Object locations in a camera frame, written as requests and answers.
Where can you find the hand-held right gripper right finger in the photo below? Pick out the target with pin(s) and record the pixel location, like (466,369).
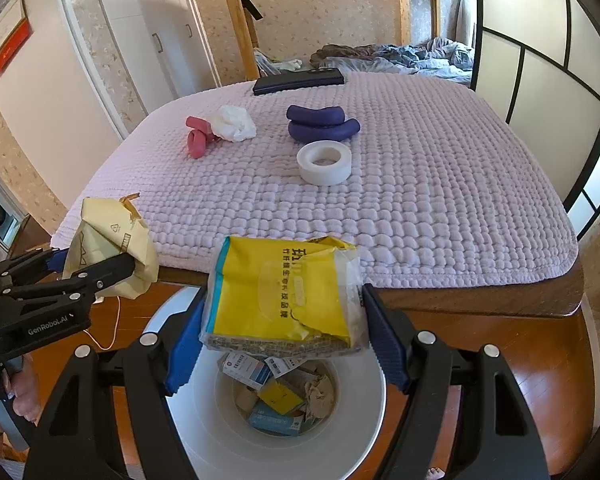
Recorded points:
(385,340)

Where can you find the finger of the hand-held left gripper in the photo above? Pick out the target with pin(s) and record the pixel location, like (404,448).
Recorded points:
(30,261)
(110,268)

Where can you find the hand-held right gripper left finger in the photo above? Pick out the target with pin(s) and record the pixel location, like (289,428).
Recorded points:
(182,355)

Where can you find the yellow paper bag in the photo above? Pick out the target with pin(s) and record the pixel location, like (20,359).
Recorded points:
(105,230)

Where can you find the white trash bin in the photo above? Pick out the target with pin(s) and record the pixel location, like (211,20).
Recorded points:
(220,440)

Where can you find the yellow plastic packet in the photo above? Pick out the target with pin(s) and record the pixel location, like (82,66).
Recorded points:
(270,300)

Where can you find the person's left hand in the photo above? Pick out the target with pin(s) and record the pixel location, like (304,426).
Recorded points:
(27,395)

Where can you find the white washing machine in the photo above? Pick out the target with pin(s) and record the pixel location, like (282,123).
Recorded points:
(2,220)

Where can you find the white blue medicine box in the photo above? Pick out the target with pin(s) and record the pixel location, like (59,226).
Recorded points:
(245,370)

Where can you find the crumpled brown paper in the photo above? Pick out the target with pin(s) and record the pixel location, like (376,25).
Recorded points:
(320,395)

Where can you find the white barcode box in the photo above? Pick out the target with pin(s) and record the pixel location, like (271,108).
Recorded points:
(282,367)

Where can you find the wooden bed base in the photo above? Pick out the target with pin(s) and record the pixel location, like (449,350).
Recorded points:
(480,300)

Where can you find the blue carton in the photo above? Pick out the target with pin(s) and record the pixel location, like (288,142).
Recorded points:
(275,422)

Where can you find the lilac quilted blanket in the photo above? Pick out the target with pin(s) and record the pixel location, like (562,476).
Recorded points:
(430,185)

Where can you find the white tape roll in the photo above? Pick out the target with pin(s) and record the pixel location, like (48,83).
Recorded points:
(307,170)

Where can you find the white crumpled tissue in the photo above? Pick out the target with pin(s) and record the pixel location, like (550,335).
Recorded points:
(232,120)

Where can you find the white wardrobe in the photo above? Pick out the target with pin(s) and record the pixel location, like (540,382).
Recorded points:
(155,10)

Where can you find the black flat case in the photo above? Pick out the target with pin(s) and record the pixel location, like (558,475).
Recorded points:
(300,80)

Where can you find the white garment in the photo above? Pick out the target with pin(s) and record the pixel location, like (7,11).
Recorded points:
(291,65)

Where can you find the blue crumpled duvet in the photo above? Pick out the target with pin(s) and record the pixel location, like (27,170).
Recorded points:
(430,57)

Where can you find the brown blanket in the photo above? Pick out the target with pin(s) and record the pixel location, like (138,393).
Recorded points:
(340,51)

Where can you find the black framed sliding door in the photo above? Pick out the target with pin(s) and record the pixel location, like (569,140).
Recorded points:
(540,85)

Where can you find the red white wall calendar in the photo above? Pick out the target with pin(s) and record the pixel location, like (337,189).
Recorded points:
(10,47)

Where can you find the wooden bunk bed frame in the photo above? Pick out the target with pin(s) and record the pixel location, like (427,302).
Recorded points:
(240,25)

